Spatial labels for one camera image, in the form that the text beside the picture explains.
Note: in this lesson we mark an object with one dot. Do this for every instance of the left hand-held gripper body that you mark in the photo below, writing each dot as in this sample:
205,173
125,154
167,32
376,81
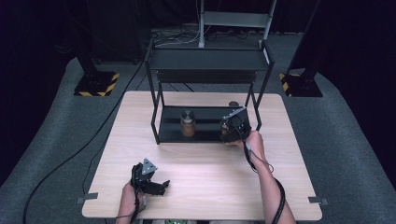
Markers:
146,180

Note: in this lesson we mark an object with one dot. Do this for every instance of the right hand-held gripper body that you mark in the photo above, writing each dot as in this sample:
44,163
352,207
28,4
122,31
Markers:
239,124

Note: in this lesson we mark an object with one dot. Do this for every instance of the brown can with silver lid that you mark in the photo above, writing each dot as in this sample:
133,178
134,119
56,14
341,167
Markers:
188,126
226,134

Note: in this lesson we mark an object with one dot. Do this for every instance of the black metal two-tier shelf rack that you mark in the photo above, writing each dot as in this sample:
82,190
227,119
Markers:
199,62

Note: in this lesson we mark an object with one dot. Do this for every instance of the person's right hand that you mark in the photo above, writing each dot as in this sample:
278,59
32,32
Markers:
253,144

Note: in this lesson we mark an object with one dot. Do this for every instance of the person's left hand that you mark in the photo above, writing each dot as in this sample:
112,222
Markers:
129,199

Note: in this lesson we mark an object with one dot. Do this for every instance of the dark round table grommet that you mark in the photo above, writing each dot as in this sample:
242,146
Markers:
233,103

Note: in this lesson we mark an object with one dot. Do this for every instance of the green object under table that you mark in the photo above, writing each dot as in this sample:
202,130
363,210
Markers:
176,222

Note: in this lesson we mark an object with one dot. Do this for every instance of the black stand with striped base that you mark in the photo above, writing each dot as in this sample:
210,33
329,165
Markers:
96,83
300,84

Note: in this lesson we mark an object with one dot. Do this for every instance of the grey metal stand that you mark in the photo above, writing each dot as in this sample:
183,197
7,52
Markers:
235,19

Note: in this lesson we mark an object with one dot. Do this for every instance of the grey table bracket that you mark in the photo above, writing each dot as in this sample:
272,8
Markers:
88,197
318,200

